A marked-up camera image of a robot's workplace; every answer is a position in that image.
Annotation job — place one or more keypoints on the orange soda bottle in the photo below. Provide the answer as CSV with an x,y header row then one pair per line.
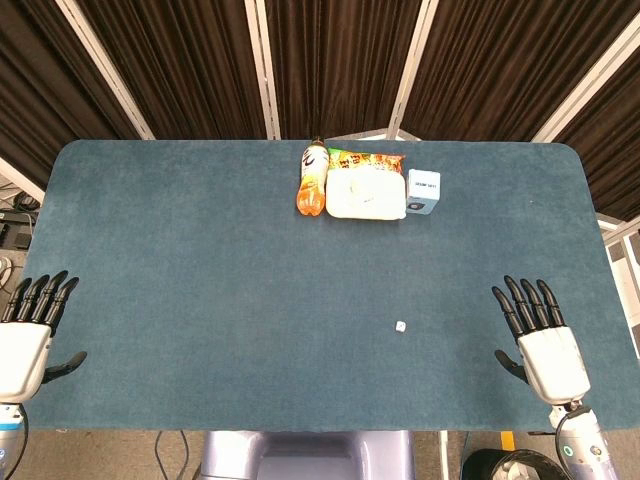
x,y
312,180

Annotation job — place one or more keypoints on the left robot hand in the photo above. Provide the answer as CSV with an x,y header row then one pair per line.
x,y
20,352

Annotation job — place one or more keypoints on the blue felt table mat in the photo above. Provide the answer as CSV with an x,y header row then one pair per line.
x,y
250,280

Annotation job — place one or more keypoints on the black pleated curtain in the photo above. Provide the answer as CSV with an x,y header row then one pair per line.
x,y
340,60

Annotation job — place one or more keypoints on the tiny white object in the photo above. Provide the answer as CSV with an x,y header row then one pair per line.
x,y
400,327

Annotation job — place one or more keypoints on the light blue cube box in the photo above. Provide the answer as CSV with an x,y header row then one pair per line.
x,y
423,192

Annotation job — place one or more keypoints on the grey robot body base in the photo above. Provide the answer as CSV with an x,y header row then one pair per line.
x,y
305,456

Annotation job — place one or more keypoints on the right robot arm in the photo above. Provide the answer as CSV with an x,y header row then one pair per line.
x,y
580,437

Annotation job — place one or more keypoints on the black trash bin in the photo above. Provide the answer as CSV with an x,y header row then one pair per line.
x,y
505,465

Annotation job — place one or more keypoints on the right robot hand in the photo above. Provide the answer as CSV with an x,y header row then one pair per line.
x,y
552,362

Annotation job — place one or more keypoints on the white partition frame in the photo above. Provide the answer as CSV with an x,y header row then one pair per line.
x,y
262,70

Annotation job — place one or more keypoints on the white wet wipes pack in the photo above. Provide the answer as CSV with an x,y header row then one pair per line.
x,y
365,195

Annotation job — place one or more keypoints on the orange snack bag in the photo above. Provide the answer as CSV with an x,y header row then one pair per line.
x,y
367,160

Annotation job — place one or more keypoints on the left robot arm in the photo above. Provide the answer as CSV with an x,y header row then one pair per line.
x,y
9,435

